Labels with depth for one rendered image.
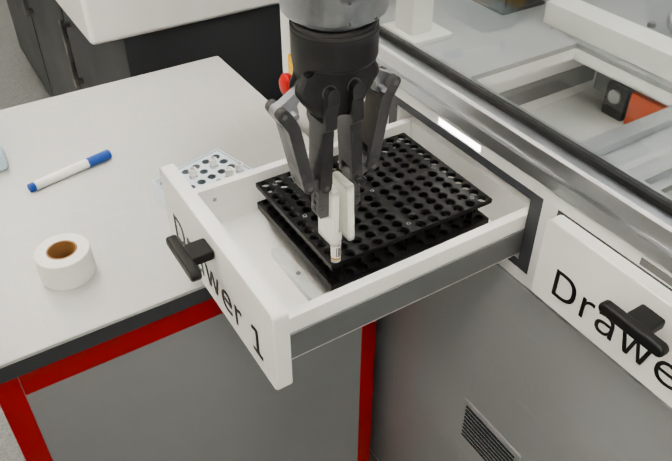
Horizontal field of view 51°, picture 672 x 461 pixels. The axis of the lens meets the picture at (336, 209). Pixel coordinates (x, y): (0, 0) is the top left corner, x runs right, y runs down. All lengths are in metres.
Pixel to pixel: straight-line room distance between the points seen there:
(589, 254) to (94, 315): 0.58
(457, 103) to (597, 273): 0.26
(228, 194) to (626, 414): 0.53
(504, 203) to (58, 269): 0.56
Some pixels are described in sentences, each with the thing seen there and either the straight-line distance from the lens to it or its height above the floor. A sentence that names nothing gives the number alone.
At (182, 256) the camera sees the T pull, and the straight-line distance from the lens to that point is 0.75.
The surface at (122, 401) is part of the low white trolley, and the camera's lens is 1.04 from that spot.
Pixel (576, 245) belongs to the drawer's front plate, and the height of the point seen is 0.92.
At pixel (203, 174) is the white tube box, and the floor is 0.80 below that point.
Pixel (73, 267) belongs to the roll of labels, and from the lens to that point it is 0.96.
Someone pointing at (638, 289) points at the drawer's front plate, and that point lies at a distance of 0.74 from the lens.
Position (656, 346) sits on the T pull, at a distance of 0.71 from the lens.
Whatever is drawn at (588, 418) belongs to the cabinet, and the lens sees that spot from 0.92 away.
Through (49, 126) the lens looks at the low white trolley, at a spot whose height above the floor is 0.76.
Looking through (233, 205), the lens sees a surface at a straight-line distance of 0.90.
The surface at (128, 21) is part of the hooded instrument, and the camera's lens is 1.51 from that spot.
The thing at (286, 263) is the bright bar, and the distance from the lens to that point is 0.82.
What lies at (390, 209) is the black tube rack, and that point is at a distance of 0.82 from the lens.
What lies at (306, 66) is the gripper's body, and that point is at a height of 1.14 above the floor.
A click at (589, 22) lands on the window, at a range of 0.73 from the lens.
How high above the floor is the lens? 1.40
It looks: 38 degrees down
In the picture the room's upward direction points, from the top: straight up
